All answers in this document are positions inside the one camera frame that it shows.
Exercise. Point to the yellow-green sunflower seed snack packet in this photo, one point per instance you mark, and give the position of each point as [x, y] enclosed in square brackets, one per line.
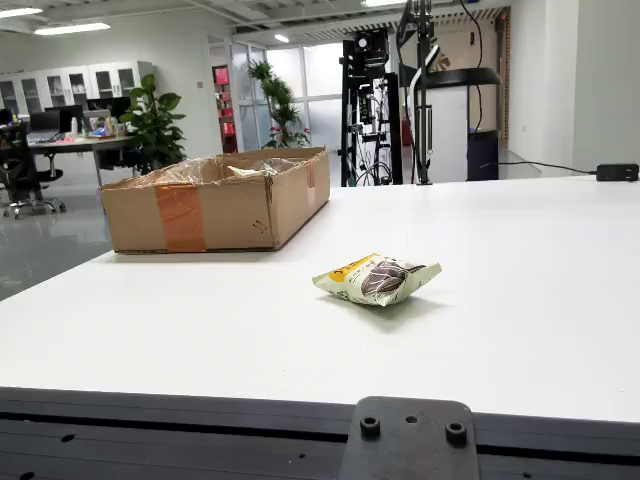
[380, 282]

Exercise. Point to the pale snack packet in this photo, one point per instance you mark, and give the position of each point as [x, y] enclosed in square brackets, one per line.
[250, 171]

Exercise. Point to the brown cardboard box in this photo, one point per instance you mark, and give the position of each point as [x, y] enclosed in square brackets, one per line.
[225, 220]

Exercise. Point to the tall slim potted plant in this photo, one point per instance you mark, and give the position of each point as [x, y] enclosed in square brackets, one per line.
[280, 107]

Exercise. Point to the clear plastic bag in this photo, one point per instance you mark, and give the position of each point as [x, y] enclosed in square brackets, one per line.
[192, 167]

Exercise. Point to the red display shelf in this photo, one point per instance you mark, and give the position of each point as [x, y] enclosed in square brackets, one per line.
[226, 125]

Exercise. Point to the white kiosk with black rim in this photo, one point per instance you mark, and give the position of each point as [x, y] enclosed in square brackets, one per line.
[452, 130]

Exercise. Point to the black equipment rack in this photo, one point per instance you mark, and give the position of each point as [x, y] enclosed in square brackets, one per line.
[370, 60]

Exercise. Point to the black hex bolt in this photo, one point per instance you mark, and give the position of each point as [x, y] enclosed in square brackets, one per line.
[370, 427]
[455, 434]

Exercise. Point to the broad-leaf potted plant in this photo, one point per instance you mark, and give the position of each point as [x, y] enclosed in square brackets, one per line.
[152, 127]

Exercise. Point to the small ceiling light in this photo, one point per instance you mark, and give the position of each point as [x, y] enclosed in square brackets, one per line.
[281, 38]

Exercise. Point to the black mounting plate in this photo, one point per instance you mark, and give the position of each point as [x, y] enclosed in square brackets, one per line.
[410, 450]

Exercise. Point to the grey office desk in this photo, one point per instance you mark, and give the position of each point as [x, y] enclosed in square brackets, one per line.
[80, 145]

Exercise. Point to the black computer monitor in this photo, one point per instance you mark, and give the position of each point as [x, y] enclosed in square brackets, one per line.
[72, 115]
[45, 121]

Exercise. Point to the white glass-door cabinets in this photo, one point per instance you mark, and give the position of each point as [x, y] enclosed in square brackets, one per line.
[75, 87]

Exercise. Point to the black power adapter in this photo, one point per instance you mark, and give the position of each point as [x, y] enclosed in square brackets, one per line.
[617, 172]

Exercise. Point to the black office chair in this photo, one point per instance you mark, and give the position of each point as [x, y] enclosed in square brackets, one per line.
[20, 170]

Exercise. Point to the long ceiling light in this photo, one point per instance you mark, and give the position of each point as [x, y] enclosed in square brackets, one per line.
[17, 12]
[72, 28]

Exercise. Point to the black aluminium rail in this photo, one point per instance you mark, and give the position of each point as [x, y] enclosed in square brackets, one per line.
[150, 435]

